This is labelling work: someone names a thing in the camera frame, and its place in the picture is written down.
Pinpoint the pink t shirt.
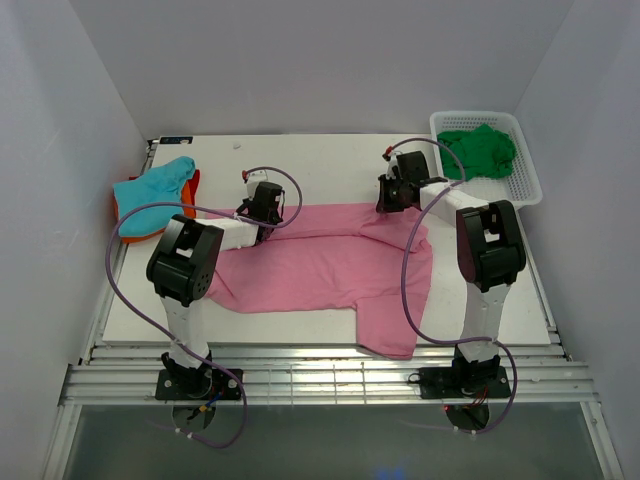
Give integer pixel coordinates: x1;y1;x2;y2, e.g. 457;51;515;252
207;203;433;359

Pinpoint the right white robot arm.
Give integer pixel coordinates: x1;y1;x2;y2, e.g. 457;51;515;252
376;149;526;399

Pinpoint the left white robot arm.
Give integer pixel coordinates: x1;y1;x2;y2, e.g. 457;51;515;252
146;179;283;400

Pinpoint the orange folded t shirt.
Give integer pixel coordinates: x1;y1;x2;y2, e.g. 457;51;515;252
119;170;200;244

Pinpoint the white plastic basket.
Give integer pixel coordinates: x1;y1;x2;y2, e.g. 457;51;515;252
430;111;542;208

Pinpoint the green t shirt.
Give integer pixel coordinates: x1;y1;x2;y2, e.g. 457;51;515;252
437;124;517;181

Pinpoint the cyan folded t shirt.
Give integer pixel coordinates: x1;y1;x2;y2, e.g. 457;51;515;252
113;156;200;243

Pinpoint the dark label sticker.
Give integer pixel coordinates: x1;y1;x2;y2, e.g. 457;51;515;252
159;136;193;145

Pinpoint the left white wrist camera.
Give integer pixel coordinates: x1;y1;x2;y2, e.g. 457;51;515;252
242;169;268;199

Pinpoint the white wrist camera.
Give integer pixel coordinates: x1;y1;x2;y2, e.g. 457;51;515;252
242;169;268;199
383;146;401;179

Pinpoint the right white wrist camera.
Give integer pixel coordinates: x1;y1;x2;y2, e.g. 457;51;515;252
383;146;401;179

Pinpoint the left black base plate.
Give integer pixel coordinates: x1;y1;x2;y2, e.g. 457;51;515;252
154;369;241;402

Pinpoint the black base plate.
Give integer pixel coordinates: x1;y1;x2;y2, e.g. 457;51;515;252
417;366;511;399
154;369;241;402

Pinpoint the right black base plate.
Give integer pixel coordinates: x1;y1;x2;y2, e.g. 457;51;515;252
417;366;511;399

